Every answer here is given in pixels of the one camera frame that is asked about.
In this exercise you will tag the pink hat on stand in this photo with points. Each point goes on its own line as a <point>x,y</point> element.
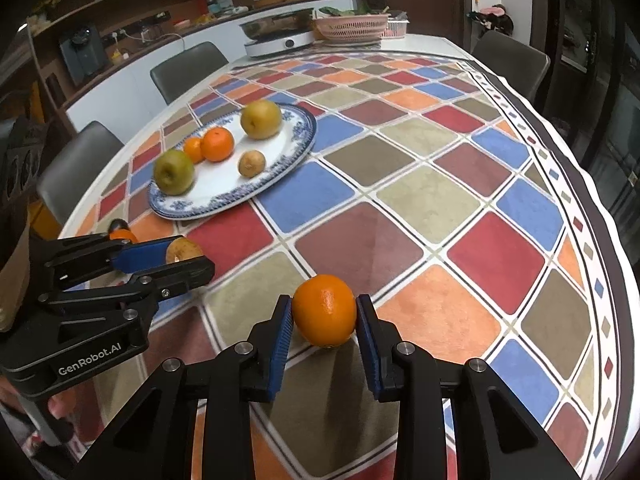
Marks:
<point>492,17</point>

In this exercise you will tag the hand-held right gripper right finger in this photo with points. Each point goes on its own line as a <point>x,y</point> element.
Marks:
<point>370,350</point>

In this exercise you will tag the grey plastic basket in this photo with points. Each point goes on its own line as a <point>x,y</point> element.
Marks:
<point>396,27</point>

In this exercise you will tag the colourful checkered tablecloth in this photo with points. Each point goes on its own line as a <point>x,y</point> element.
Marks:
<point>400,210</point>

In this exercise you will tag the white induction cooker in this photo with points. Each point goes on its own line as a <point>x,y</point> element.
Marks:
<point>280,46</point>

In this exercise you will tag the pink plastic basket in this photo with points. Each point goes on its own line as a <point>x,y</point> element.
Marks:
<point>350,29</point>

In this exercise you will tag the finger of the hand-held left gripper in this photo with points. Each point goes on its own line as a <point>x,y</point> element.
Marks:
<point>142,255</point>
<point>185,272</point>

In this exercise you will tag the yellow pear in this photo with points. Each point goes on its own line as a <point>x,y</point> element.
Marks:
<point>261,119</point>

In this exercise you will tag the small orange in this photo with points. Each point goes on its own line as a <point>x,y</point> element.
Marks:
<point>192,150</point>

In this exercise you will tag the green leafy vegetables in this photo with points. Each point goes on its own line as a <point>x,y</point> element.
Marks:
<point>335,10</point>

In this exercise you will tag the large orange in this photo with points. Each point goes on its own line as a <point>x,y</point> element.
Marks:
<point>325,310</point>

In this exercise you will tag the grey dining chair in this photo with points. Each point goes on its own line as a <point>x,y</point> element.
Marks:
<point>80,165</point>
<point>190,72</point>
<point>510,65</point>

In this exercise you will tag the blue rimmed white plate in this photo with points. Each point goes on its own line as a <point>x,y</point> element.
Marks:
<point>220,180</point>

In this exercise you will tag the dark plum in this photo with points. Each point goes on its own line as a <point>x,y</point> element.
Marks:
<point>117,222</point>

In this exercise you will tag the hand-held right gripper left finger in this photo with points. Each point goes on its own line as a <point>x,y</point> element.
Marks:
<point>282,345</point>

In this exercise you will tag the steel pan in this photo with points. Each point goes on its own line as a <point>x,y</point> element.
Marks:
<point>275,22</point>

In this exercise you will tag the person's left hand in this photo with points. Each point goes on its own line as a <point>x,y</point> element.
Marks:
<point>62,405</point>

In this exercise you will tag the brown kiwi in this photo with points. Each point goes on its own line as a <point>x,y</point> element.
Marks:
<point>182,251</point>
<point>251,163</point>

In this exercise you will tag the large green apple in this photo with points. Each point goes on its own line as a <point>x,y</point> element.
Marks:
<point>173,171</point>

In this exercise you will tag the black water dispenser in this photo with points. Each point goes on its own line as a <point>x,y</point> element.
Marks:
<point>82,55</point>

